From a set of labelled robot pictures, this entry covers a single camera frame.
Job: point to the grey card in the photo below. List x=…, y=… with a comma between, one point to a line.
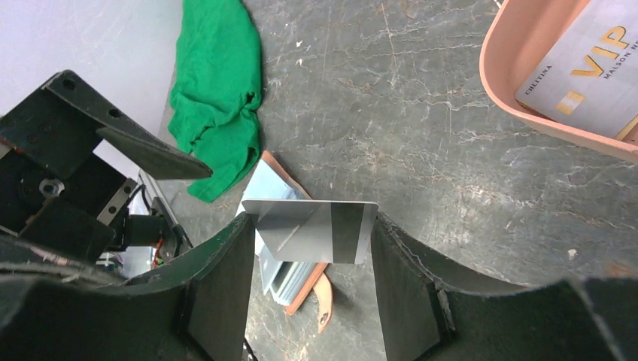
x=588, y=79

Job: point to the pink oval tray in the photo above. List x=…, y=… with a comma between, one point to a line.
x=519, y=38

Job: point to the white card with stripe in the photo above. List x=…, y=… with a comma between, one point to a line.
x=318, y=231

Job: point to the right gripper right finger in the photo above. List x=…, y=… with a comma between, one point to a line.
x=433, y=308

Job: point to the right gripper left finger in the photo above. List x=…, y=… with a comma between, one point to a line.
x=194, y=307

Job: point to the green cloth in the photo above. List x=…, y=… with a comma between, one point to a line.
x=217, y=92

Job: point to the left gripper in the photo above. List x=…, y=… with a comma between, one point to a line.
x=55, y=192

